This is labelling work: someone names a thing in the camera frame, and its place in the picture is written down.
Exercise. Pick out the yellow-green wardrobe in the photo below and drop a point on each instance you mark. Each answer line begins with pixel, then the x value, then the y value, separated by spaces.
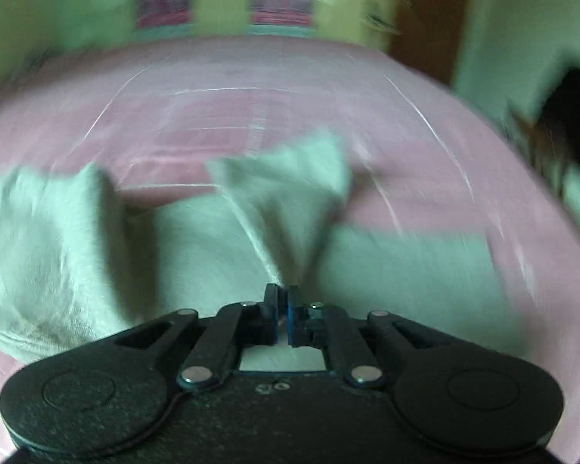
pixel 33 30

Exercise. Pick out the dark brown wooden door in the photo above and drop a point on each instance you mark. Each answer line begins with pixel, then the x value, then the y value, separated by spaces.
pixel 429 35

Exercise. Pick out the pink checked bedspread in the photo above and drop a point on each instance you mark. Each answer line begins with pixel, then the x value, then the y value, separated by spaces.
pixel 153 114

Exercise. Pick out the grey-green knit pants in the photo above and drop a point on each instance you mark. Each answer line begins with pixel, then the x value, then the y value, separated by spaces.
pixel 77 264

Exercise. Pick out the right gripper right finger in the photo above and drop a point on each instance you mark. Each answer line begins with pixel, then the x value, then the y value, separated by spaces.
pixel 368 352

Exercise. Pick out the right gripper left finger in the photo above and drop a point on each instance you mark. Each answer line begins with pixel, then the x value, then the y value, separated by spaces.
pixel 199 352

